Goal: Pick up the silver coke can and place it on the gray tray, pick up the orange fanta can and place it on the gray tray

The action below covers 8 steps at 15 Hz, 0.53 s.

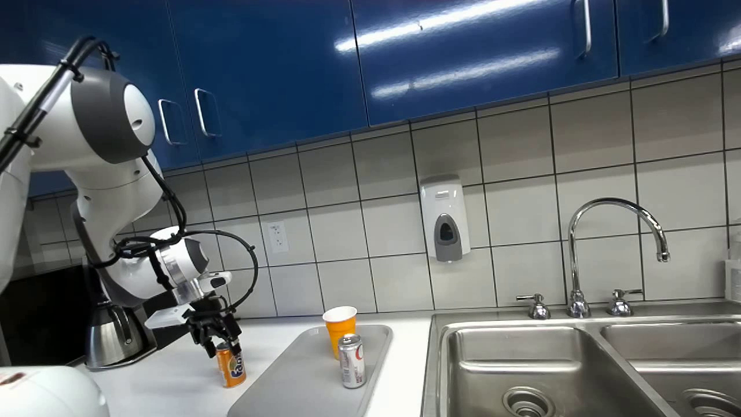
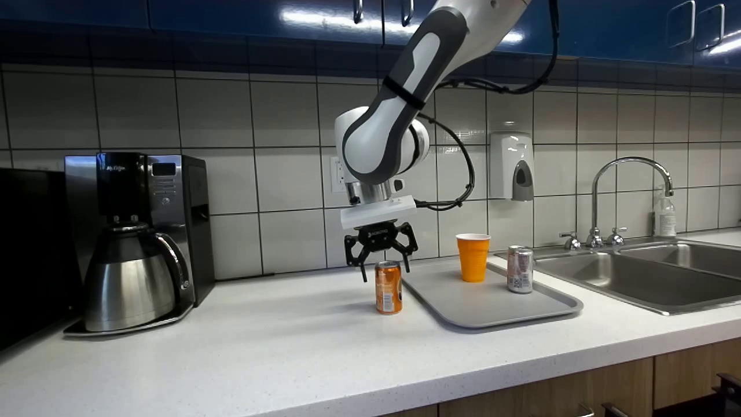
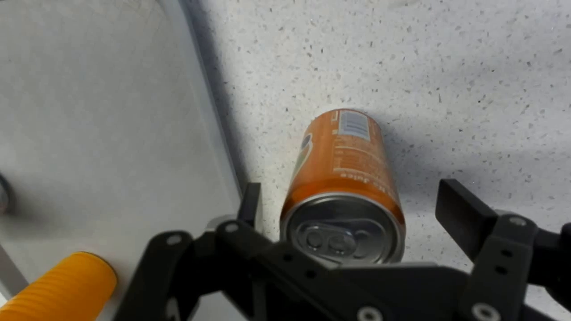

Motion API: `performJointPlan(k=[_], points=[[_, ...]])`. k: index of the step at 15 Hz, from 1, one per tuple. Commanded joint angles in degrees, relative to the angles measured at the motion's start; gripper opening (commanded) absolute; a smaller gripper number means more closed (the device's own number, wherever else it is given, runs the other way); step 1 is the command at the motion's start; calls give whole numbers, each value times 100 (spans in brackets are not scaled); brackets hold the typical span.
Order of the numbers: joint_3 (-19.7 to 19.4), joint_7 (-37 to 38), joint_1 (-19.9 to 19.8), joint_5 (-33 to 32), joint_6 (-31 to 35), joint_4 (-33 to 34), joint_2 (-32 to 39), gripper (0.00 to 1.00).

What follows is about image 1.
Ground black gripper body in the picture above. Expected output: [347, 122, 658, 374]
[184, 298, 231, 336]

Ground orange fanta can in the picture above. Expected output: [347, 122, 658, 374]
[213, 339, 248, 389]

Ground silver coke can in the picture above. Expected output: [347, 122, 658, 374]
[337, 332, 367, 392]

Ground grey metal tray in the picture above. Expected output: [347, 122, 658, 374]
[227, 323, 393, 417]

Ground steel coffee carafe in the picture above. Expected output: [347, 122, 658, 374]
[85, 298, 159, 369]

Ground orange paper cup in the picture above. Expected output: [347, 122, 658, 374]
[322, 303, 360, 361]

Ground black microwave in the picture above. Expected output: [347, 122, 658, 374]
[0, 264, 100, 369]

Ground stainless steel double sink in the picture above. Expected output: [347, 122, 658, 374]
[419, 308, 741, 417]

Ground sink drain strainer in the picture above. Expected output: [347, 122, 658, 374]
[501, 382, 556, 417]
[680, 384, 741, 417]

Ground chrome faucet knob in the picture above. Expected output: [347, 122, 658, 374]
[514, 293, 554, 320]
[606, 288, 645, 318]

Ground chrome gooseneck faucet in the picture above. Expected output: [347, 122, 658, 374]
[564, 194, 670, 320]

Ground blue upper cabinets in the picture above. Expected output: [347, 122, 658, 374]
[0, 0, 741, 194]

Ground white wall outlet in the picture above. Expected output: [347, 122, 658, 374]
[264, 220, 291, 264]

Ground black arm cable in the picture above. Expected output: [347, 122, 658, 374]
[0, 33, 261, 315]

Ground silver cabinet handle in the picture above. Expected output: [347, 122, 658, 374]
[191, 86, 217, 139]
[156, 97, 180, 148]
[645, 0, 670, 41]
[574, 0, 595, 58]

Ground white wall soap dispenser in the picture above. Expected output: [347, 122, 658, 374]
[419, 178, 472, 264]

